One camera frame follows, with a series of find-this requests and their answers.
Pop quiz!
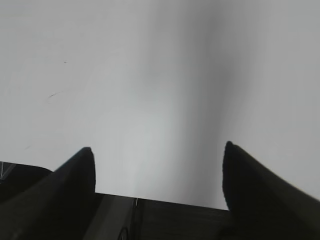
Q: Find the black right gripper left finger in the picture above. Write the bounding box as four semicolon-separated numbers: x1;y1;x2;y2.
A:
0;147;96;240

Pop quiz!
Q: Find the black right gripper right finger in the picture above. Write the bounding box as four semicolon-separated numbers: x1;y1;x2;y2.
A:
222;141;320;240

